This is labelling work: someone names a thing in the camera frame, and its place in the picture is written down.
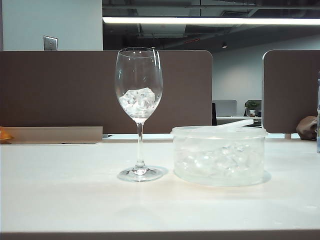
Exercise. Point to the white background desk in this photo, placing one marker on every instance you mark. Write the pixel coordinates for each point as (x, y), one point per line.
(230, 118)

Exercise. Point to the small clump of ice cubes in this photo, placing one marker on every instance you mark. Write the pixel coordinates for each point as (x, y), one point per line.
(137, 98)

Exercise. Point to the flat tan cardboard box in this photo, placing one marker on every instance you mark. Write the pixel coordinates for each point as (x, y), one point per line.
(55, 135)

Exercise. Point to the long ceiling light strip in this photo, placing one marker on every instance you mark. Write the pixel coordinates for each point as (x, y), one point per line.
(200, 20)

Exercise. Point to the large pile of ice cubes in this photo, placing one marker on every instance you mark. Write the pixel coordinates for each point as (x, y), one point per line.
(217, 160)

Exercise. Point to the brown rounded bag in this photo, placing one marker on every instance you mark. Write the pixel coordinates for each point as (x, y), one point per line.
(306, 128)

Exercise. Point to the clear wine glass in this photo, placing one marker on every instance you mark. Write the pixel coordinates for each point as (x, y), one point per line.
(140, 140)

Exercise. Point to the narrow brown desk partition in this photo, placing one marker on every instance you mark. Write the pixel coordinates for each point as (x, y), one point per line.
(290, 87)

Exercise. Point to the round clear plastic container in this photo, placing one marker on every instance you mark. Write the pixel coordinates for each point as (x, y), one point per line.
(190, 177)

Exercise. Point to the wide brown desk partition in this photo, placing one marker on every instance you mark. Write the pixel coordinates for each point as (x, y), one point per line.
(62, 87)

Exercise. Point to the green potted plant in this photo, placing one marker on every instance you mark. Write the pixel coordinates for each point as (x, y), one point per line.
(252, 106)

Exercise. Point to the white plastic ice shovel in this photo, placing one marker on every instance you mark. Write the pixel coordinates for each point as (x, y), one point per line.
(235, 124)

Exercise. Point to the small ceiling spot lamp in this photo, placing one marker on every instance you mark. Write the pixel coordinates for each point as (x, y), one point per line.
(224, 46)

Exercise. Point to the metal wall switch plate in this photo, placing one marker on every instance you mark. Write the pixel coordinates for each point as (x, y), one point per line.
(50, 43)

